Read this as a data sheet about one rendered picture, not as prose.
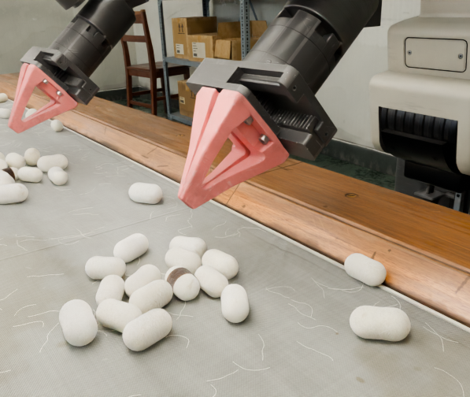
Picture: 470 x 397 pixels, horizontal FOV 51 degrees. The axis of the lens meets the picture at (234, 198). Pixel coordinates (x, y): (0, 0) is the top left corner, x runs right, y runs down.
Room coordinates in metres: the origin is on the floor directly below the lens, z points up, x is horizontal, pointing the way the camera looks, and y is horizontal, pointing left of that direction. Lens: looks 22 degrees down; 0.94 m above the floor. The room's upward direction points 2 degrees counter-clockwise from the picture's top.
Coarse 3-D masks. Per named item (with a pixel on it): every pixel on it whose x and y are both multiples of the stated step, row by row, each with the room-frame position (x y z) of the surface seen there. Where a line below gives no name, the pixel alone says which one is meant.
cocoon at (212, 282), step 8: (200, 272) 0.32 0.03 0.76; (208, 272) 0.31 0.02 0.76; (216, 272) 0.31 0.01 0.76; (200, 280) 0.31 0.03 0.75; (208, 280) 0.31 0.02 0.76; (216, 280) 0.30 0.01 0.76; (224, 280) 0.31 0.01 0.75; (208, 288) 0.30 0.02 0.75; (216, 288) 0.30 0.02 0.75; (216, 296) 0.30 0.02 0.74
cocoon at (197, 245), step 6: (174, 240) 0.37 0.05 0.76; (180, 240) 0.37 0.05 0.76; (186, 240) 0.37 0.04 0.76; (192, 240) 0.37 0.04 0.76; (198, 240) 0.37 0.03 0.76; (174, 246) 0.37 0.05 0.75; (180, 246) 0.37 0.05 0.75; (186, 246) 0.36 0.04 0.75; (192, 246) 0.36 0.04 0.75; (198, 246) 0.36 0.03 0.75; (204, 246) 0.37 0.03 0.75; (198, 252) 0.36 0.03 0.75; (204, 252) 0.36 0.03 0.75
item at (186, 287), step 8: (168, 272) 0.32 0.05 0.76; (176, 280) 0.31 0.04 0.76; (184, 280) 0.30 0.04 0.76; (192, 280) 0.30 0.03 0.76; (176, 288) 0.30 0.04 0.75; (184, 288) 0.30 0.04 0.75; (192, 288) 0.30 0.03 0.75; (176, 296) 0.30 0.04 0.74; (184, 296) 0.30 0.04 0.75; (192, 296) 0.30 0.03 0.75
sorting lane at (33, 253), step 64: (0, 128) 0.89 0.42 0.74; (64, 128) 0.87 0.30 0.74; (64, 192) 0.54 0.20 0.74; (0, 256) 0.39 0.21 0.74; (64, 256) 0.38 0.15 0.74; (256, 256) 0.37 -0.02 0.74; (320, 256) 0.36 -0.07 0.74; (0, 320) 0.29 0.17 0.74; (192, 320) 0.28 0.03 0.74; (256, 320) 0.28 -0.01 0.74; (320, 320) 0.28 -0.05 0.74; (448, 320) 0.27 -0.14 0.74; (0, 384) 0.23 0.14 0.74; (64, 384) 0.22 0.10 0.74; (128, 384) 0.22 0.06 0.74; (192, 384) 0.22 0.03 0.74; (256, 384) 0.22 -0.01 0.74; (320, 384) 0.22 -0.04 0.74; (384, 384) 0.21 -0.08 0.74; (448, 384) 0.21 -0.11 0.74
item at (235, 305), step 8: (224, 288) 0.29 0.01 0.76; (232, 288) 0.29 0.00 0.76; (240, 288) 0.29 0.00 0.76; (224, 296) 0.28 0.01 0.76; (232, 296) 0.28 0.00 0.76; (240, 296) 0.28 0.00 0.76; (224, 304) 0.28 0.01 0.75; (232, 304) 0.27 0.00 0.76; (240, 304) 0.27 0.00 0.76; (248, 304) 0.28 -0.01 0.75; (224, 312) 0.27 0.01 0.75; (232, 312) 0.27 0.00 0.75; (240, 312) 0.27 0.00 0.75; (248, 312) 0.28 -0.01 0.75; (232, 320) 0.27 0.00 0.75; (240, 320) 0.27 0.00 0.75
